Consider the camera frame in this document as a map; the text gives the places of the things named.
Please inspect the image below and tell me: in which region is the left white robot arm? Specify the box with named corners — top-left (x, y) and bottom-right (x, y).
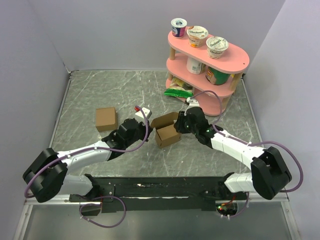
top-left (22, 118), bottom-right (153, 203)

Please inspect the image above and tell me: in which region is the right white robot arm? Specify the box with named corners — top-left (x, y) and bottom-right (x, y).
top-left (174, 107), bottom-right (292, 200)

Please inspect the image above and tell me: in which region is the small folded cardboard box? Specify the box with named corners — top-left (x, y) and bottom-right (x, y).
top-left (95, 107), bottom-right (118, 132)

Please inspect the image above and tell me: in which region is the green snack bag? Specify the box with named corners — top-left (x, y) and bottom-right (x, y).
top-left (164, 77), bottom-right (194, 99)

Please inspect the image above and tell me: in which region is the pink three-tier shelf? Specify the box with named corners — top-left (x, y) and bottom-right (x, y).
top-left (165, 32), bottom-right (250, 116)

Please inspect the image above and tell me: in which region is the green can middle shelf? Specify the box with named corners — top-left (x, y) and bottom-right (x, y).
top-left (205, 66), bottom-right (230, 86)

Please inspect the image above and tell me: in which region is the white container middle shelf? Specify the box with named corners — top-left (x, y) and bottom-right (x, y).
top-left (186, 57), bottom-right (205, 75)

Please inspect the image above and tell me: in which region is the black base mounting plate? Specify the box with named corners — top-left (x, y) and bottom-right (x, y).
top-left (69, 174), bottom-right (246, 213)

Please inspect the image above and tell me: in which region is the Chobani white yogurt cup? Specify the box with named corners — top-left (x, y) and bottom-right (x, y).
top-left (206, 36), bottom-right (229, 59)

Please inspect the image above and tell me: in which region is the Chobani peach yogurt cup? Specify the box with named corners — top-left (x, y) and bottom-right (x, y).
top-left (186, 25), bottom-right (209, 48)

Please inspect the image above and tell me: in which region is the white blue yogurt cup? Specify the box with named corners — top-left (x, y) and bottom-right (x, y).
top-left (171, 18), bottom-right (188, 38)

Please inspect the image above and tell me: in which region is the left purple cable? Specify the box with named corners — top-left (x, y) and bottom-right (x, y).
top-left (23, 107), bottom-right (151, 228)

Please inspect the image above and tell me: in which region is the purple cable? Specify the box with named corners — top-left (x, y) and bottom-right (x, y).
top-left (189, 90), bottom-right (305, 218)
top-left (23, 107), bottom-right (151, 228)

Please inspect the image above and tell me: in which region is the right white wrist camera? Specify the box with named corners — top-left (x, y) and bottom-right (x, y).
top-left (184, 97), bottom-right (200, 116)

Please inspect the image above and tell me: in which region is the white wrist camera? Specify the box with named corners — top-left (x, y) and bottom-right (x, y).
top-left (184, 97), bottom-right (200, 116)
top-left (134, 106), bottom-right (152, 123)

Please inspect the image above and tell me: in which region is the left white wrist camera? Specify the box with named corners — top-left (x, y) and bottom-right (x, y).
top-left (134, 106), bottom-right (152, 123)

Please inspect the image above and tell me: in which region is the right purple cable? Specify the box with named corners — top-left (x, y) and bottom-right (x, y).
top-left (189, 90), bottom-right (305, 218)

